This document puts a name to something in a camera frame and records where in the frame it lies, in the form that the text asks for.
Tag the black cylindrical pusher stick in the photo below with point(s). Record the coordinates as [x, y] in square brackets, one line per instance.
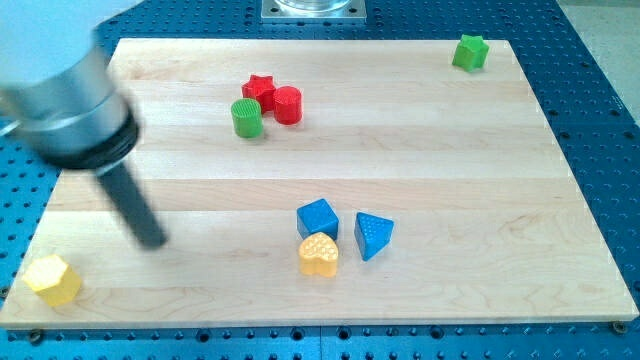
[120, 186]

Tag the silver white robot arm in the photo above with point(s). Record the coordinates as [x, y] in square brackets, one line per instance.
[56, 88]

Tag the red star block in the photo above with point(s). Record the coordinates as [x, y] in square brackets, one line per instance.
[260, 88]

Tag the green star block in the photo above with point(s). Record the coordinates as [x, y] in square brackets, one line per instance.
[470, 53]

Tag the yellow hexagon block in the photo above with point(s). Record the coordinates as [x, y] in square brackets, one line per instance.
[53, 280]

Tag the green cylinder block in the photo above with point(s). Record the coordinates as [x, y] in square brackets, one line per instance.
[247, 118]

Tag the light wooden board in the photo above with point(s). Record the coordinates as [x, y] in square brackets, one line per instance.
[490, 224]

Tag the blue cube block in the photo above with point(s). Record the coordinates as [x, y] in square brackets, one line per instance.
[315, 217]

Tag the red cylinder block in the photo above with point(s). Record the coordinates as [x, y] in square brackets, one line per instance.
[287, 105]

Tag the yellow heart block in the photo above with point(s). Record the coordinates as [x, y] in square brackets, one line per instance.
[318, 255]

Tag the blue triangle block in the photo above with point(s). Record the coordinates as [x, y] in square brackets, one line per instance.
[372, 234]

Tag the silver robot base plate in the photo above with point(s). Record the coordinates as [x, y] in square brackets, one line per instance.
[313, 11]

